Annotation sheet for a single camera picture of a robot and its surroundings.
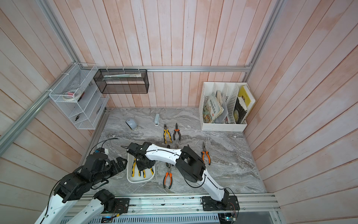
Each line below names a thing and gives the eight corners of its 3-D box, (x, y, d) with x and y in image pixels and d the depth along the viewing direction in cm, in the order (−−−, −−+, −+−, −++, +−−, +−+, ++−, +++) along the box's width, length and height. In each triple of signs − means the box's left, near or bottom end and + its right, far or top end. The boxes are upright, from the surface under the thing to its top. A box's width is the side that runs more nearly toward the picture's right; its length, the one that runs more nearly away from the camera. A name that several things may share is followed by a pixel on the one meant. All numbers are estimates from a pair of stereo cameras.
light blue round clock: (128, 128, 109) (125, 121, 101) (133, 124, 111) (129, 117, 104) (133, 132, 107) (130, 124, 99) (138, 128, 109) (135, 120, 102)
